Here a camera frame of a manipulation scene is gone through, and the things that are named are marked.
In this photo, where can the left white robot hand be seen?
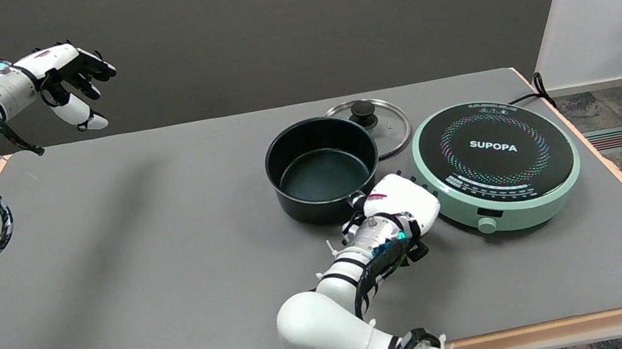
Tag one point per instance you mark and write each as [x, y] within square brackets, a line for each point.
[68, 70]

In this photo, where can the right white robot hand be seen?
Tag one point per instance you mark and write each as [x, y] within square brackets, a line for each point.
[403, 206]

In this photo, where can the black cooking pot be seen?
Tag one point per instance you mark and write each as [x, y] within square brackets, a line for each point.
[317, 173]

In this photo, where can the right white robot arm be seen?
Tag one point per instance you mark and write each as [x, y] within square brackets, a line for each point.
[362, 319]

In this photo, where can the glass pot lid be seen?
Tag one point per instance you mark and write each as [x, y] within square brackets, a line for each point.
[388, 122]

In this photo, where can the green induction cooker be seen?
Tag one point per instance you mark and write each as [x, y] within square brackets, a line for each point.
[498, 164]

